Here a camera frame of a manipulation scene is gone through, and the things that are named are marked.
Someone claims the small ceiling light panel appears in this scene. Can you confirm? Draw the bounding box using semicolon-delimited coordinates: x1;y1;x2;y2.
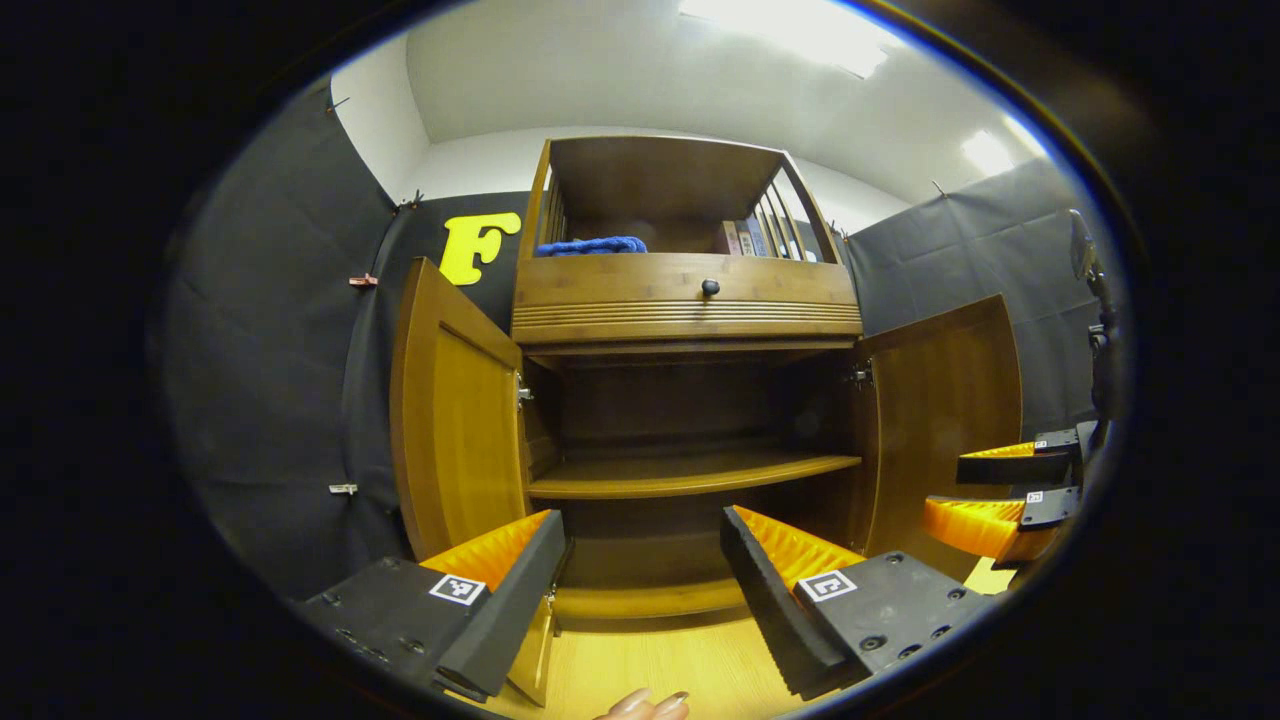
960;130;1017;177

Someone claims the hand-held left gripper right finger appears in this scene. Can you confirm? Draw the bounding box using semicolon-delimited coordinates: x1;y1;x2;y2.
720;505;996;701

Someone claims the wooden drawer with black knob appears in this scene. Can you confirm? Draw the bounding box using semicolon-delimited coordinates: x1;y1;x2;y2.
510;252;864;347

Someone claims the black backdrop cloth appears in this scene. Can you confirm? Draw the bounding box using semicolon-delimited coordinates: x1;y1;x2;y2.
165;78;1111;601

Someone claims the wooden double-door shoe cabinet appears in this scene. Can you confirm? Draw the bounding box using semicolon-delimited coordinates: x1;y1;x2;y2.
388;135;1023;708

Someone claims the blue folded cloth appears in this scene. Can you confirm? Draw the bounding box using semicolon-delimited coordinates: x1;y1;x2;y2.
535;235;649;258

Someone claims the large ceiling light panel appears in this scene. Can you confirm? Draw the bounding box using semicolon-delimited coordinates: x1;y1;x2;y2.
680;0;901;77

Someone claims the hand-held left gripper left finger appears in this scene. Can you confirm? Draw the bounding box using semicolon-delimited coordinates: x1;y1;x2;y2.
300;508;568;701

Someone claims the wooden cabinet door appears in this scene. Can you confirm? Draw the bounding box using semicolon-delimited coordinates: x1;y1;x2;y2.
855;293;1023;581
388;257;561;708

